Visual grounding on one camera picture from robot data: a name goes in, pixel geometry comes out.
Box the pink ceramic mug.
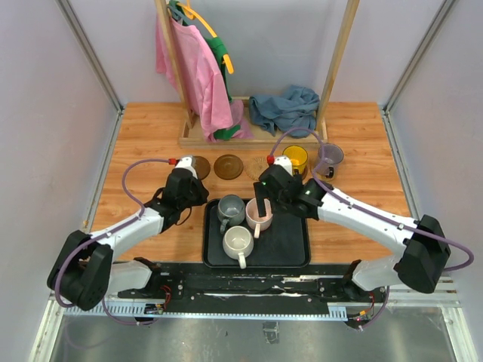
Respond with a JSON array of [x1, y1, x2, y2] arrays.
[[245, 198, 273, 238]]

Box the pink shirt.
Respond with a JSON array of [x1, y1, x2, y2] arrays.
[[171, 19, 253, 142]]

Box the white ceramic mug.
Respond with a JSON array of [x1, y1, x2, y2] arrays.
[[223, 225, 254, 269]]

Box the black plastic tray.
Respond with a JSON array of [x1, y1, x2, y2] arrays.
[[202, 198, 312, 269]]

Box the green garment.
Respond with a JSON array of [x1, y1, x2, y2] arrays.
[[167, 1, 241, 141]]

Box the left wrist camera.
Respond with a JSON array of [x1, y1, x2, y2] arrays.
[[174, 155, 198, 179]]

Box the wooden clothes rack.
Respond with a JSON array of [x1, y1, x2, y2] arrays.
[[155, 1, 358, 149]]

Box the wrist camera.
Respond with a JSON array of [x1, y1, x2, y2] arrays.
[[274, 155, 293, 176], [174, 155, 198, 179]]

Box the yellow clothes hanger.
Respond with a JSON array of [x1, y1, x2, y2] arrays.
[[178, 1, 235, 74]]

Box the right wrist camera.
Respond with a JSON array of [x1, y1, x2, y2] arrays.
[[274, 155, 293, 176]]

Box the grey ceramic mug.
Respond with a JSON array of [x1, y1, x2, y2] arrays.
[[217, 195, 245, 235]]

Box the grey slotted cable duct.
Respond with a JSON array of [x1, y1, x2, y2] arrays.
[[64, 299, 348, 321]]

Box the purple glass cup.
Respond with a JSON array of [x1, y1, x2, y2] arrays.
[[316, 143, 344, 177]]

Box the woven rattan coaster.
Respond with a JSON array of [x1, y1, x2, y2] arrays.
[[245, 157, 269, 181]]

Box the blue crumpled cloth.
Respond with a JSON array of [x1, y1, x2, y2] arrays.
[[248, 85, 320, 136]]

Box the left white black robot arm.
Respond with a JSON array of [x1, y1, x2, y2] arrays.
[[47, 162, 208, 311]]

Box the brown wooden coaster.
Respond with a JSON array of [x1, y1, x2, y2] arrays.
[[214, 154, 244, 180], [293, 166, 308, 179]]

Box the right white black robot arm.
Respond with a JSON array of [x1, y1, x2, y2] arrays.
[[254, 164, 451, 302]]

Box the yellow glass mug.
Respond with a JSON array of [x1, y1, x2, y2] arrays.
[[282, 145, 309, 167]]

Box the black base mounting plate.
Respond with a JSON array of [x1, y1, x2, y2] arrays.
[[116, 263, 384, 302]]

